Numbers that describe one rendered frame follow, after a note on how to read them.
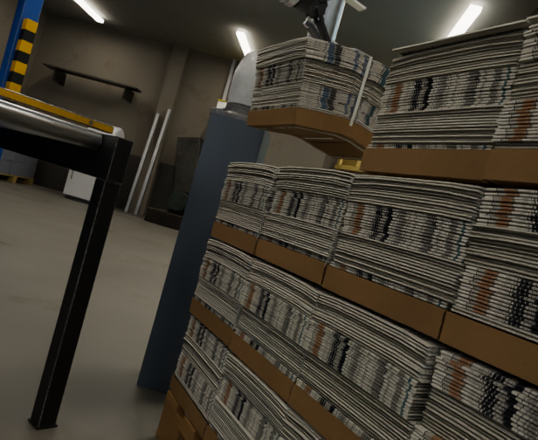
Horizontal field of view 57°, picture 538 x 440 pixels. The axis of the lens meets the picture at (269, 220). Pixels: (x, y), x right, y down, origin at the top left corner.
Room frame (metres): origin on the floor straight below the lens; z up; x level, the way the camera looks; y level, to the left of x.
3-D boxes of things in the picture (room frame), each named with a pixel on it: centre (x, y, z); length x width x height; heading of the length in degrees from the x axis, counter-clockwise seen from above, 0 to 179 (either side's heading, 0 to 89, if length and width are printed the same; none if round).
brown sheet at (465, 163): (0.91, -0.37, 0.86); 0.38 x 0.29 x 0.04; 118
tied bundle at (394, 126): (0.91, -0.37, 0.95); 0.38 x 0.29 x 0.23; 118
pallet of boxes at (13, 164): (8.99, 4.96, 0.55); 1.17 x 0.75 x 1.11; 175
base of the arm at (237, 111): (1.85, 0.21, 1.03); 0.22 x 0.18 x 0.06; 85
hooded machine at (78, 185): (9.09, 3.29, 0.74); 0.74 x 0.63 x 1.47; 174
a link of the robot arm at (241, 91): (1.85, 0.18, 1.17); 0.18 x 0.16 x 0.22; 86
